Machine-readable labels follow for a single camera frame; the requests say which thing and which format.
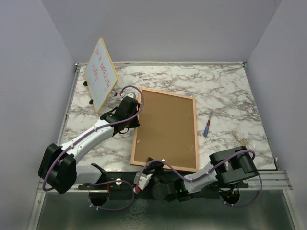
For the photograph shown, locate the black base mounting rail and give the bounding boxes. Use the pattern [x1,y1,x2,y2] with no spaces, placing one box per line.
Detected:
[78,169,248,202]

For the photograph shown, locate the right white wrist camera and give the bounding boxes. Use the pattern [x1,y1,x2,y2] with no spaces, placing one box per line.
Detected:
[133,172,152,193]

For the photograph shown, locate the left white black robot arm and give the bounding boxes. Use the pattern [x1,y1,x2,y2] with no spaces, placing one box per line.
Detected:
[38,96,140,194]

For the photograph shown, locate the pink picture frame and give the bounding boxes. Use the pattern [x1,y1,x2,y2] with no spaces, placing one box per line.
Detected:
[130,88,199,172]

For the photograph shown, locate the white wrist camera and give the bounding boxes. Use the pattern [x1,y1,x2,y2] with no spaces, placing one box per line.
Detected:
[122,92,136,99]
[133,172,152,193]

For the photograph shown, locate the small yellow-framed whiteboard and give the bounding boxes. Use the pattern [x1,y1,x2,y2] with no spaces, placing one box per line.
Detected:
[84,37,118,113]

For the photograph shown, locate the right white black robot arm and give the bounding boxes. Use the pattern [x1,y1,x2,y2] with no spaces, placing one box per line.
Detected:
[139,146,259,202]

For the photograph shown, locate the blue red screwdriver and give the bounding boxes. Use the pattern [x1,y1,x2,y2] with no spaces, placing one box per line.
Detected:
[203,113,213,138]

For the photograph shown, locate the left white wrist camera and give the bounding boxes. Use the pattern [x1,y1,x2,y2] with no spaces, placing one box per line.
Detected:
[122,92,136,99]

